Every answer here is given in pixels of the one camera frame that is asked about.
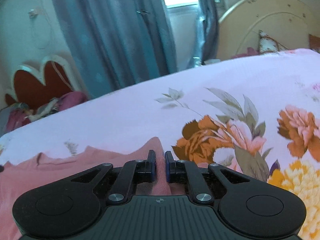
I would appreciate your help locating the right orange patterned pillow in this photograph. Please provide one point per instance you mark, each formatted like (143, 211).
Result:
(314, 43)

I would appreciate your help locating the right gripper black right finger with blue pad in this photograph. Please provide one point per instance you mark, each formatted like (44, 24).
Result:
(237, 206)

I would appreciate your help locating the pink garment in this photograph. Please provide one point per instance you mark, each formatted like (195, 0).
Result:
(41, 170)

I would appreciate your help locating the blue-grey curtain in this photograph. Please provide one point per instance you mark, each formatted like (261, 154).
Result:
(117, 43)
(207, 34)

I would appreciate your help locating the cream arched headboard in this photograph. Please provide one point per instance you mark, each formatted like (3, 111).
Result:
(289, 22)

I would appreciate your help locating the blue-grey right curtain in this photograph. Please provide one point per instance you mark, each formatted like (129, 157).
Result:
(207, 34)

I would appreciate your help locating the left patterned pillow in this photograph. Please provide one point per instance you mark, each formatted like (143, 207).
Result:
(267, 44)

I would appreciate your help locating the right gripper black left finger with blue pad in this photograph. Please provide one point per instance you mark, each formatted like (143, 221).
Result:
(71, 205)

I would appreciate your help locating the purple clothes pile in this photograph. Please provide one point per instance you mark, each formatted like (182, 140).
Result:
(20, 114)

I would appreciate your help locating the floral white bedsheet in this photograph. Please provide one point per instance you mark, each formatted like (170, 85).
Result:
(258, 115)

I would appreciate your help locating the blue-grey left curtain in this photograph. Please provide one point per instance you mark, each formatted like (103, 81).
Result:
(117, 43)

